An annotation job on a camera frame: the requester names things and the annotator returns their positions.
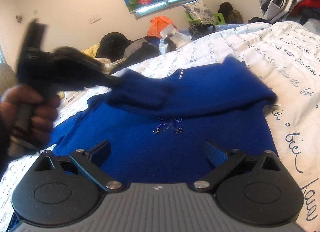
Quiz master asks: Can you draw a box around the orange plastic bag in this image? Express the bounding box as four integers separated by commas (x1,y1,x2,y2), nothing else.
147,16,176,38

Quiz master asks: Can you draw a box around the blue knit sweater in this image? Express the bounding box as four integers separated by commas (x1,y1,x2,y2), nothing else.
9,56,279,230

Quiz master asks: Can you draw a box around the black fuzzy item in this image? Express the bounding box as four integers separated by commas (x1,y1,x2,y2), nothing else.
188,23,216,40

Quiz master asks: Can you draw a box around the left hand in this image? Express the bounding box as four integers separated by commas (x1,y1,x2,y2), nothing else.
1,84,61,145

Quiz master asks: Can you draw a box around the white script-print bedspread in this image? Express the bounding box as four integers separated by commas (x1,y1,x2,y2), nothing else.
0,21,320,232

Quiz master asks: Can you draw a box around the white wall switch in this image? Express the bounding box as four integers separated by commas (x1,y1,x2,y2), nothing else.
88,15,101,24

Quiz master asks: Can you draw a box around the yellow orange quilt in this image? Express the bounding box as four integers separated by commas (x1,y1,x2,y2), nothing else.
81,43,100,58

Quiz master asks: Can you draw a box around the green plastic stool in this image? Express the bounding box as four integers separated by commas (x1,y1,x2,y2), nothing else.
186,13,226,25

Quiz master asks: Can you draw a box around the dark brown backpack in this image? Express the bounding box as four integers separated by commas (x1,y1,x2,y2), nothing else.
218,3,244,24

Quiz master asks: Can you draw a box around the clear plastic bag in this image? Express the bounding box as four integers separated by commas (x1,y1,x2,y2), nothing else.
159,24,191,55

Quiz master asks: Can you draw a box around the floral cushion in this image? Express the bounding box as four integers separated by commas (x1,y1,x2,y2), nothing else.
182,0,217,25

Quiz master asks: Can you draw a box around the dark clothes heap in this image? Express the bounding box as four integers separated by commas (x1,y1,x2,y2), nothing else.
110,36,160,74

